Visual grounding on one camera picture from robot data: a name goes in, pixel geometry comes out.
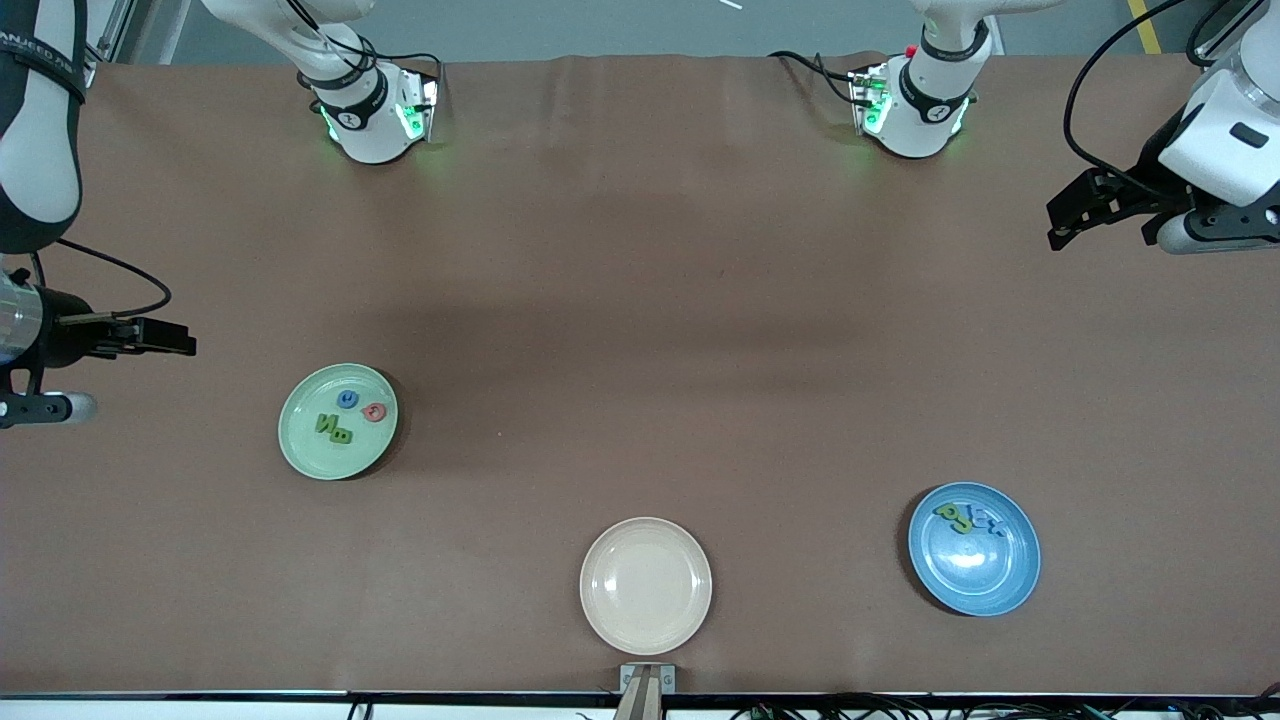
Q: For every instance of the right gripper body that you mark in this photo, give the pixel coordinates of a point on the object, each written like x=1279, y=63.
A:
x=63, y=338

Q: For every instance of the green foam letter N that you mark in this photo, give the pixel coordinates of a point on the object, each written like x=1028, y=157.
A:
x=326, y=424

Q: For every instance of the blue foam letter C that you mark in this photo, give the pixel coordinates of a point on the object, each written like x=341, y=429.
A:
x=341, y=400

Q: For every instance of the green foam letter B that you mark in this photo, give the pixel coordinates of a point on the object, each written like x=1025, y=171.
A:
x=343, y=435

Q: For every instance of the red foam letter Q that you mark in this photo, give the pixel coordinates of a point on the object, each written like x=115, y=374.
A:
x=368, y=412

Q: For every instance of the green foam letter d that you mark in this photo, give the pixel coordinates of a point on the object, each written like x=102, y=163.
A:
x=942, y=511

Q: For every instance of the green foam letter j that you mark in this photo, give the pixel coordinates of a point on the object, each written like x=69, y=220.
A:
x=965, y=524

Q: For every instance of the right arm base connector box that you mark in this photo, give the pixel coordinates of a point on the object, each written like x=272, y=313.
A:
x=425, y=100

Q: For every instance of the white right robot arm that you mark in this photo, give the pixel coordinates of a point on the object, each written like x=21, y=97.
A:
x=40, y=170

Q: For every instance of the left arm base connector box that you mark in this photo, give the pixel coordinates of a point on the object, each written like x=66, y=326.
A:
x=865, y=95

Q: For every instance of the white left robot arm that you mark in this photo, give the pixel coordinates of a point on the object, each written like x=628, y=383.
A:
x=920, y=120

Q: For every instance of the yellow floor tape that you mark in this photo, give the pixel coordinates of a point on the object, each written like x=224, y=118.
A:
x=1145, y=25

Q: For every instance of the green plate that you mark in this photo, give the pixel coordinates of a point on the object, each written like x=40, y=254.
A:
x=330, y=455

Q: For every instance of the black table edge strip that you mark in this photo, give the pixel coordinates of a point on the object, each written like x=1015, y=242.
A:
x=200, y=694

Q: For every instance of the blue plate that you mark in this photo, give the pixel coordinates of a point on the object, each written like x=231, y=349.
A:
x=974, y=570

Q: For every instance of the brown table cover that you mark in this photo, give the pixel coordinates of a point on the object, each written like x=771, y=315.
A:
x=640, y=250

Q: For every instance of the beige plate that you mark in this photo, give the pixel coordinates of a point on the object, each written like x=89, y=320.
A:
x=646, y=585

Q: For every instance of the aluminium frame profile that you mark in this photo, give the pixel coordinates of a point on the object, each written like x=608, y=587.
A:
x=110, y=30

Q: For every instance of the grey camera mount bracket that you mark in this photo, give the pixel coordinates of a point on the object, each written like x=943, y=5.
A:
x=647, y=690

